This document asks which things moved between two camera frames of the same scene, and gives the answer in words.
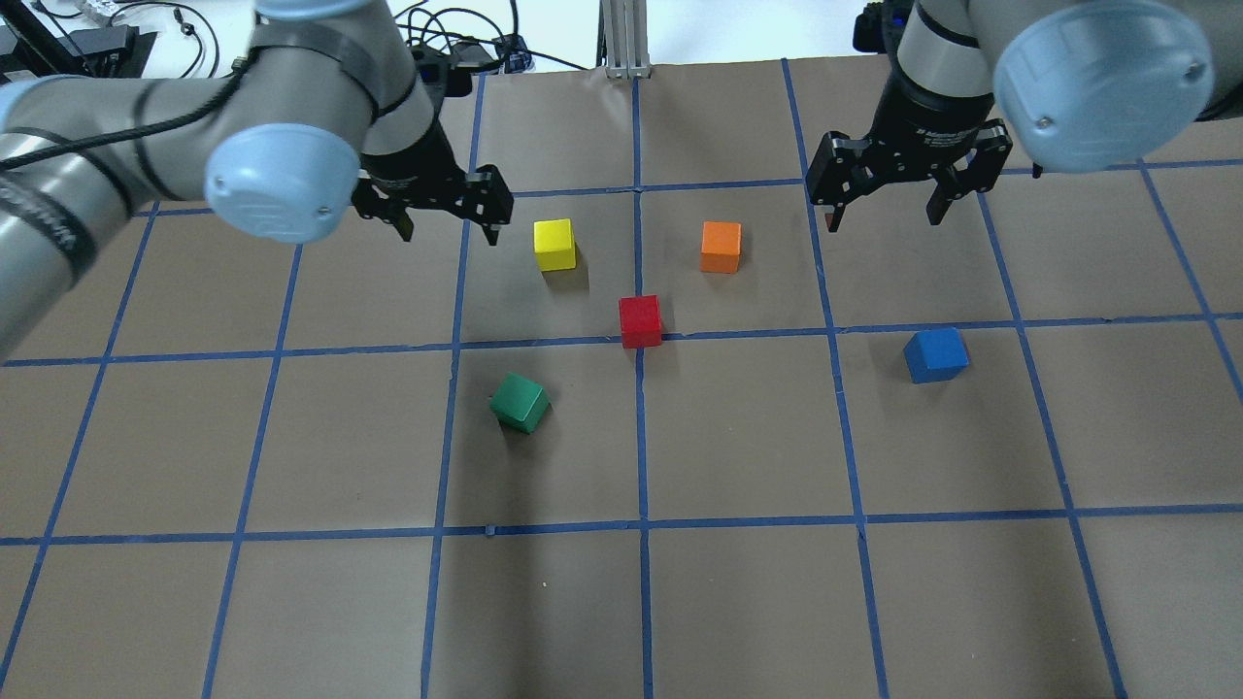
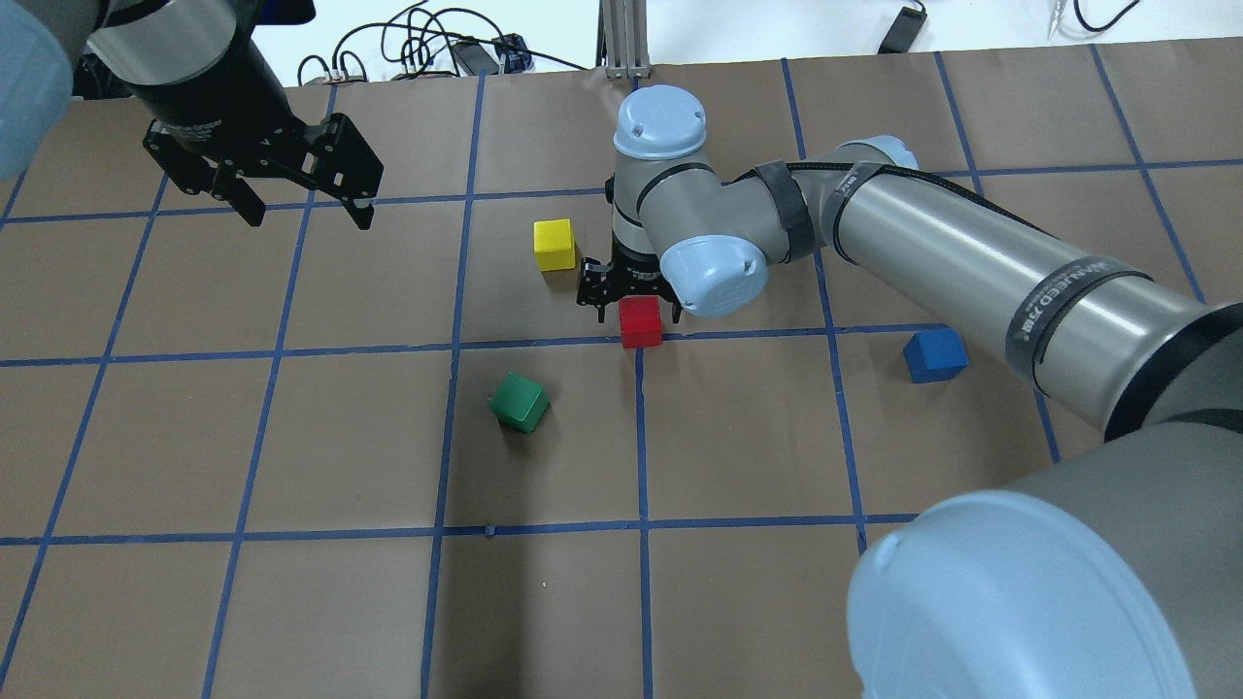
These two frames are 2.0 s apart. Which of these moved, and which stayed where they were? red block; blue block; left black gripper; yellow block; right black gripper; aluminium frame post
Moved: right black gripper; left black gripper
Stayed: blue block; aluminium frame post; red block; yellow block
